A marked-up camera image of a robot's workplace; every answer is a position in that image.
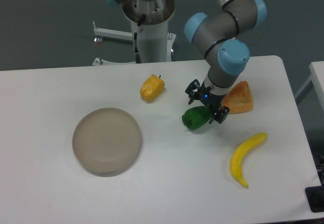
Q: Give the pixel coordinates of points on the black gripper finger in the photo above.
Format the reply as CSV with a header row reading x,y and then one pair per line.
x,y
193,91
218,113

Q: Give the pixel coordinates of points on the green bell pepper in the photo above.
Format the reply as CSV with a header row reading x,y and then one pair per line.
x,y
196,117

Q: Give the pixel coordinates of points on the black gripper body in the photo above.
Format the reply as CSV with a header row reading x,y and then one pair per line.
x,y
212,101

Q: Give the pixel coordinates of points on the white side table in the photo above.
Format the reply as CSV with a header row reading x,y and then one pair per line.
x,y
315,80

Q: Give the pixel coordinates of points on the yellow banana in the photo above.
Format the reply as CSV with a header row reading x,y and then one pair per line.
x,y
236,161

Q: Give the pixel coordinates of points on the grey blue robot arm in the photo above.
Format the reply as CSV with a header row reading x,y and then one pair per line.
x,y
214,37

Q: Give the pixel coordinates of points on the yellow bell pepper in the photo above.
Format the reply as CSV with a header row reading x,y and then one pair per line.
x,y
151,88

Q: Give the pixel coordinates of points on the beige round plate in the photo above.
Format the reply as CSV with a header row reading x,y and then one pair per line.
x,y
107,141

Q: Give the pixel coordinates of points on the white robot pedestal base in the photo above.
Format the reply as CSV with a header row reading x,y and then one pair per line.
x,y
149,19

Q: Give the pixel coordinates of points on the black device at edge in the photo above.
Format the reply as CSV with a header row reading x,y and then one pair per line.
x,y
314,196

